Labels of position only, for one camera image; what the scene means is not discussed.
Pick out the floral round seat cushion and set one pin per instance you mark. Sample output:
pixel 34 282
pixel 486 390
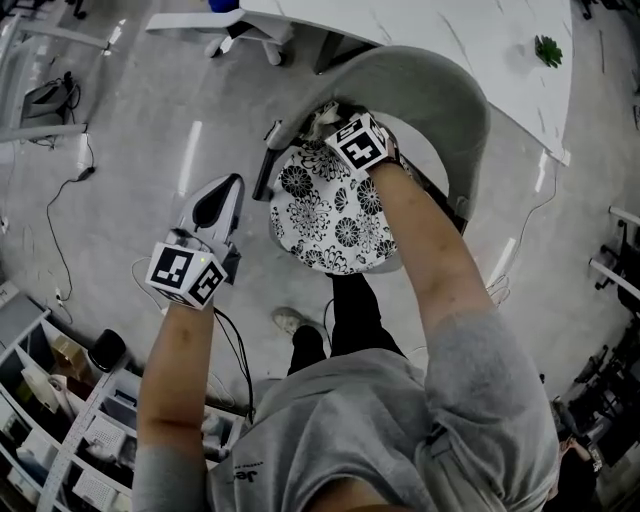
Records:
pixel 320 215

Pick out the small green plant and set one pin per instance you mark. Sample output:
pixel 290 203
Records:
pixel 548 51

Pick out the person's left shoe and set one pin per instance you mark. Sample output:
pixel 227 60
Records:
pixel 287 320

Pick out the white storage shelf unit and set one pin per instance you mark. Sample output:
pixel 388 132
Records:
pixel 70 445

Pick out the white desk frame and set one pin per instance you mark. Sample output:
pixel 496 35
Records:
pixel 625 215

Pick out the blue cloth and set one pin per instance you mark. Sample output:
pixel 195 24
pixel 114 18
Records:
pixel 222 5

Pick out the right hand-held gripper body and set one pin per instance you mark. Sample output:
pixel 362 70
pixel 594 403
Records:
pixel 357 150

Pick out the person's grey t-shirt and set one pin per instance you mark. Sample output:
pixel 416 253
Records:
pixel 350 430

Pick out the grey backpack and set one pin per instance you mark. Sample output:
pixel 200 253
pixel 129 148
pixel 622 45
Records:
pixel 42 100

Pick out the person's left forearm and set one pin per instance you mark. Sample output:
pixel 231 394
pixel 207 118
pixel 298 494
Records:
pixel 175 370

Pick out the brown cardboard box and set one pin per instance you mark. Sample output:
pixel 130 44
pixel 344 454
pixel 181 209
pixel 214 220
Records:
pixel 70 352

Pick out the black office chair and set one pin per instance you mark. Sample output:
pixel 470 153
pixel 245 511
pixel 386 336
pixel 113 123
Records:
pixel 620 390

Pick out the white marble table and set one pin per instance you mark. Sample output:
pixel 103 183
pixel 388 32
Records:
pixel 450 20

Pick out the black waste bin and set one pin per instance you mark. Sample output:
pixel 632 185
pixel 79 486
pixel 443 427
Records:
pixel 106 350

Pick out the person's right forearm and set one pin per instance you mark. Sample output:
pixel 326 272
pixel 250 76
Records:
pixel 430 240

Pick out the white work table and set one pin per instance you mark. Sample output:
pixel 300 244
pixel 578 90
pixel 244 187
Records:
pixel 50 131

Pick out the white paper bag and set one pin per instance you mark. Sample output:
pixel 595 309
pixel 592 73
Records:
pixel 42 392

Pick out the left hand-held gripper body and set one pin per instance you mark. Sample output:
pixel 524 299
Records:
pixel 167 270

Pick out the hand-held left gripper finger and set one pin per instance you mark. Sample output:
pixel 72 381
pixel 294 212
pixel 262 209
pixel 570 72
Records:
pixel 234 220
pixel 185 217

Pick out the person's black trousers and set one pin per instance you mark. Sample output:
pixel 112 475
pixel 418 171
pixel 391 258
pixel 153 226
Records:
pixel 360 320

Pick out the grey shell chair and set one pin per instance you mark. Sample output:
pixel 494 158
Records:
pixel 425 80

